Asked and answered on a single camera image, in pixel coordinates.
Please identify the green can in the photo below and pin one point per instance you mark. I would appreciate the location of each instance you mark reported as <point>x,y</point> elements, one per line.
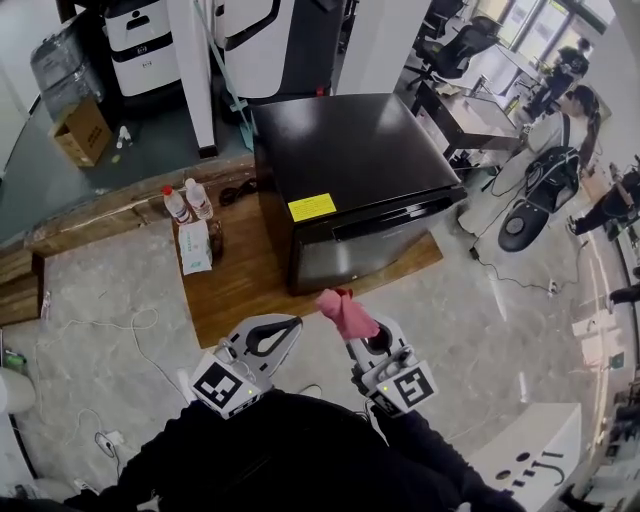
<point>14,359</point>

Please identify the white spray bottle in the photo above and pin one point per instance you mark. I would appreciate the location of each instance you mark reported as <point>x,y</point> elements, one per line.
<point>124,137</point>

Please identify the black mini fridge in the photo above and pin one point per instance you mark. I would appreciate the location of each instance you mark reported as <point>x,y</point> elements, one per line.
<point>350,150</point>

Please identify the large black white service robot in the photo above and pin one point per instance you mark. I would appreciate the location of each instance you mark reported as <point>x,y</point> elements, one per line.
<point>270,50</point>

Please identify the person's black clothed torso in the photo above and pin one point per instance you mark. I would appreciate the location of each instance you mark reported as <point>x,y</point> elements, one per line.
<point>300,460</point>

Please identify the person's right forearm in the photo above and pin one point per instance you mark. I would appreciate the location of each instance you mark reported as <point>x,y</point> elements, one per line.
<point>425,445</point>

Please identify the brown cardboard box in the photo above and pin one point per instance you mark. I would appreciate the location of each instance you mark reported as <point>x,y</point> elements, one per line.
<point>85,135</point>

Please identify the black round device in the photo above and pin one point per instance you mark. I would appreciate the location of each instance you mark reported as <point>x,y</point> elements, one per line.
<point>522,227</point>

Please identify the white curved counter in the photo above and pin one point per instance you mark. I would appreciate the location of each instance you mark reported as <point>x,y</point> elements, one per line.
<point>525,450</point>

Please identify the wooden platform board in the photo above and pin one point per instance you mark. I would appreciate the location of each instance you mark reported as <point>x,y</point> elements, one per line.
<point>240,280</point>

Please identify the black office chair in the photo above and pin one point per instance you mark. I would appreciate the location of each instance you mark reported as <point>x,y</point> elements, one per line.
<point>460,50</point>

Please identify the worn wooden ledge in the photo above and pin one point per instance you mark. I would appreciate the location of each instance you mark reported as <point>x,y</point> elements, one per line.
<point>110,215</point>

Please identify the wooden steps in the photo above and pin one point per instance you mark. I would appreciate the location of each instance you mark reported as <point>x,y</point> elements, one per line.
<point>20,290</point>

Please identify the red-capped clear plastic bottle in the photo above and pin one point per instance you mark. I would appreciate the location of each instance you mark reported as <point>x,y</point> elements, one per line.
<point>176,207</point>

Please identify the pink cloth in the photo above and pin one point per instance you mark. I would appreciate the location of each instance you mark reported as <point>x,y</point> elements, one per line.
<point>350,315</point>

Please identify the black metal table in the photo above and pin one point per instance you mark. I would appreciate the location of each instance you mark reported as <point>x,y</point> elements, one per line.
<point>470,125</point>

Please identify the person's left forearm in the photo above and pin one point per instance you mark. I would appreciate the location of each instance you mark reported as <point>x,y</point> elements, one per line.
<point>210,425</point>

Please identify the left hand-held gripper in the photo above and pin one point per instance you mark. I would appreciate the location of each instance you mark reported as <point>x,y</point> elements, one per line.
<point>225,385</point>

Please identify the person's right shoe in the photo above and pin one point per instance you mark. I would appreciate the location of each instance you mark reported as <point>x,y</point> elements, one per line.
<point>307,389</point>

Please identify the black power adapter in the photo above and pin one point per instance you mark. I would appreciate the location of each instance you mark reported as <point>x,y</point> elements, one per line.
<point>475,253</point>

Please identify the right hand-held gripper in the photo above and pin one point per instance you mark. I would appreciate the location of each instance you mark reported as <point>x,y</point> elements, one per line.
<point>405,385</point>

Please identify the white-capped clear plastic bottle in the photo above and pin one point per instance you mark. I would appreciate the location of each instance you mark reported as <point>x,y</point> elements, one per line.
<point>199,200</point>

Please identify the teal flat mop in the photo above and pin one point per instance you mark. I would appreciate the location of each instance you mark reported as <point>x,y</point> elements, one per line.
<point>245,130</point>

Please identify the black grey backpack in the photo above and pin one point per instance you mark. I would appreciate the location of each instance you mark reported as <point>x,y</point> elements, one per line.
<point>552,177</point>

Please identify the white green wipes packet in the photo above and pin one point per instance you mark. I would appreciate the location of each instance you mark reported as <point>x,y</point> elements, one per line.
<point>196,250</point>

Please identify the small white service robot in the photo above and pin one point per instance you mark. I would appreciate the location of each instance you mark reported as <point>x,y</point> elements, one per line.
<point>142,50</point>

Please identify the white power strip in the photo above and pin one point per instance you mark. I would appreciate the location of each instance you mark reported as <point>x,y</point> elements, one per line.
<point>109,439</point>
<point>552,287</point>

